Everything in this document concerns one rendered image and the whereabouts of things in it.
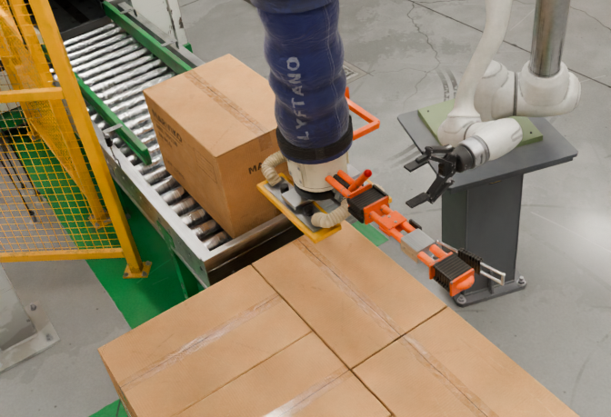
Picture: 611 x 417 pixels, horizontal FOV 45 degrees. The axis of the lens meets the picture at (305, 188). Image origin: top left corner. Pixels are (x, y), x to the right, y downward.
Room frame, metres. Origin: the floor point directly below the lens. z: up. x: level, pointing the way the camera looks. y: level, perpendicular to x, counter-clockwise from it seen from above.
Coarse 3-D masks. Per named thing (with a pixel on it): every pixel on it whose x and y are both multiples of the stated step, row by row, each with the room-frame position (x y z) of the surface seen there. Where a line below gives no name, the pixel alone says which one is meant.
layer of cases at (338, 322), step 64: (320, 256) 1.91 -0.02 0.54; (384, 256) 1.86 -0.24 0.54; (192, 320) 1.70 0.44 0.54; (256, 320) 1.66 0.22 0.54; (320, 320) 1.62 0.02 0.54; (384, 320) 1.58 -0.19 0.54; (448, 320) 1.54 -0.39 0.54; (128, 384) 1.47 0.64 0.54; (192, 384) 1.44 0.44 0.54; (256, 384) 1.40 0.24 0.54; (320, 384) 1.37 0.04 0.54; (384, 384) 1.33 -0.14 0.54; (448, 384) 1.30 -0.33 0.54; (512, 384) 1.27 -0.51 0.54
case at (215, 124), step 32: (224, 64) 2.68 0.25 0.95; (160, 96) 2.50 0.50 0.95; (192, 96) 2.46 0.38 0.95; (224, 96) 2.43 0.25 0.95; (256, 96) 2.39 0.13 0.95; (160, 128) 2.49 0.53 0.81; (192, 128) 2.24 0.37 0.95; (224, 128) 2.21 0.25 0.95; (256, 128) 2.18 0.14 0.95; (192, 160) 2.25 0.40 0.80; (224, 160) 2.06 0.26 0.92; (256, 160) 2.12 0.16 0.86; (192, 192) 2.34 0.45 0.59; (224, 192) 2.05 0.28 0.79; (256, 192) 2.11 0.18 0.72; (224, 224) 2.11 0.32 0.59; (256, 224) 2.09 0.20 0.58
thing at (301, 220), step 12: (288, 180) 1.88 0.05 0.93; (264, 192) 1.84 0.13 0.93; (276, 192) 1.82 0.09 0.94; (276, 204) 1.77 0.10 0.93; (288, 204) 1.75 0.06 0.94; (312, 204) 1.74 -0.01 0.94; (288, 216) 1.71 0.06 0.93; (300, 216) 1.69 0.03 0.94; (312, 216) 1.68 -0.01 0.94; (300, 228) 1.65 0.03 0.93; (312, 228) 1.63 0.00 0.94; (324, 228) 1.63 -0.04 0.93; (336, 228) 1.62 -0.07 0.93; (312, 240) 1.60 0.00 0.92
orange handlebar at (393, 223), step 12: (360, 108) 2.05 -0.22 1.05; (372, 120) 1.97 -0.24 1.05; (360, 132) 1.92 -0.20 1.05; (348, 180) 1.69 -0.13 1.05; (348, 192) 1.63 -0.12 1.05; (384, 204) 1.56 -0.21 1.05; (372, 216) 1.52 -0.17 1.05; (384, 216) 1.50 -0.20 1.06; (396, 216) 1.49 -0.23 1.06; (384, 228) 1.47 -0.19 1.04; (396, 228) 1.48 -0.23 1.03; (408, 228) 1.45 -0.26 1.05; (396, 240) 1.42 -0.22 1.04; (420, 252) 1.35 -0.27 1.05; (432, 252) 1.36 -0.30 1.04; (444, 252) 1.34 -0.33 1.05; (456, 288) 1.22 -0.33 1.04
